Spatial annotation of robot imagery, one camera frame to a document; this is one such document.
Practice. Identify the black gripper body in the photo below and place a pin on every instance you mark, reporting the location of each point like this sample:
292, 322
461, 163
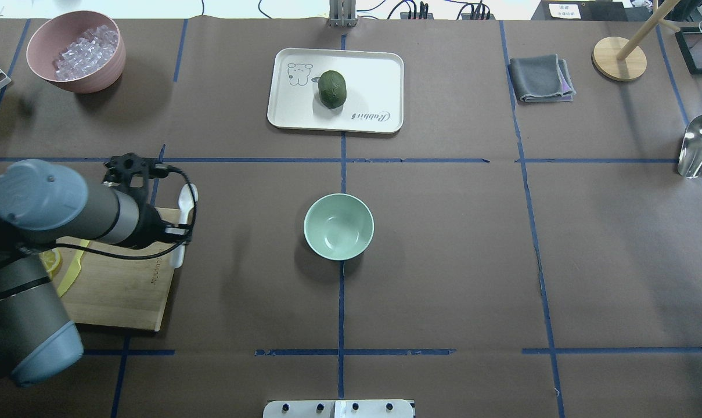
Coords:
150, 225

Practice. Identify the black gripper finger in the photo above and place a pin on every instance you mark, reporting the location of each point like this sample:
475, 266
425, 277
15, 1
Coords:
177, 233

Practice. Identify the white plastic spoon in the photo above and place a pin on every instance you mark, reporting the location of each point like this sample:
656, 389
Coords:
188, 197

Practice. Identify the green bowl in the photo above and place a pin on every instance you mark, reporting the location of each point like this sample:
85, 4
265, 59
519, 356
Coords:
339, 226

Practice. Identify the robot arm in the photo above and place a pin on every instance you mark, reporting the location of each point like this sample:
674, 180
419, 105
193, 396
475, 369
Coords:
42, 202

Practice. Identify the pink bowl with ice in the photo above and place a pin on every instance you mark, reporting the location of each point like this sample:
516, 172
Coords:
80, 52

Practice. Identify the bamboo cutting board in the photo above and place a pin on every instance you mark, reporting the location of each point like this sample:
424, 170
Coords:
130, 294

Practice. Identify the yellow plastic knife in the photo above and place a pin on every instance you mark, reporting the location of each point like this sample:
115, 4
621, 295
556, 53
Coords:
74, 269

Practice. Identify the lower lemon slice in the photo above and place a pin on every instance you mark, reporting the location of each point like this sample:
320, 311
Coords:
51, 260

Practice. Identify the white rabbit tray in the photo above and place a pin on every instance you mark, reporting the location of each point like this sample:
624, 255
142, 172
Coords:
375, 91

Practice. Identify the green avocado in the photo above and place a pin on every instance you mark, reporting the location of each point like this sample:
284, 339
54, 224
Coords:
332, 89

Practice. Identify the grey folded cloth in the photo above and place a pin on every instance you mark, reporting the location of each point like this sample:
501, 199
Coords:
541, 79

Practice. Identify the wooden paper towel stand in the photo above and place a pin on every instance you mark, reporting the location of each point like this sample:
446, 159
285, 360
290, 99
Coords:
623, 60

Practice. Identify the metal scoop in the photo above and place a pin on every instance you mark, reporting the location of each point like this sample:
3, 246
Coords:
699, 148

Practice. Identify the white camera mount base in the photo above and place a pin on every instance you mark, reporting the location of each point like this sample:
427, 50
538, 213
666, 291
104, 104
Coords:
340, 408

